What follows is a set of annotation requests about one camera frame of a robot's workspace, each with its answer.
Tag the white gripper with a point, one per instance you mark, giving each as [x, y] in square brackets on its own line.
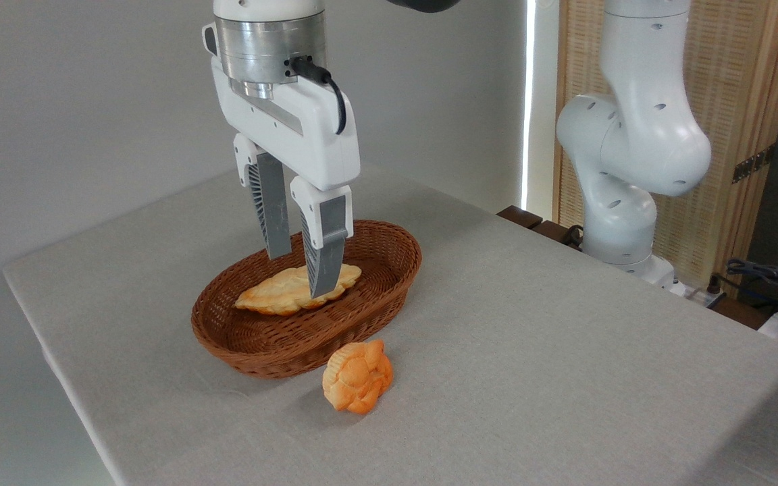
[308, 135]

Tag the small round bread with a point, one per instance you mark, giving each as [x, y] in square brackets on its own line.
[358, 378]

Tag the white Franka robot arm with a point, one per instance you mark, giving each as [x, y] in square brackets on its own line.
[632, 135]

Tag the long flat bread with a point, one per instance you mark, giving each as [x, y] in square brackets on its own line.
[274, 297]

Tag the brown wicker basket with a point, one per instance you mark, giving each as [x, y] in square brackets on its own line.
[375, 290]

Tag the grey tablecloth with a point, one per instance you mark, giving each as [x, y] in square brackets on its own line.
[531, 378]

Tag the white power strip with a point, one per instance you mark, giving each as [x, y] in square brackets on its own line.
[699, 295]

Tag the metal screen hinge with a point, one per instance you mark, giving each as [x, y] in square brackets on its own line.
[752, 164]

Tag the woven wooden folding screen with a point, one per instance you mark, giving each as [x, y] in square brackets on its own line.
[733, 67]

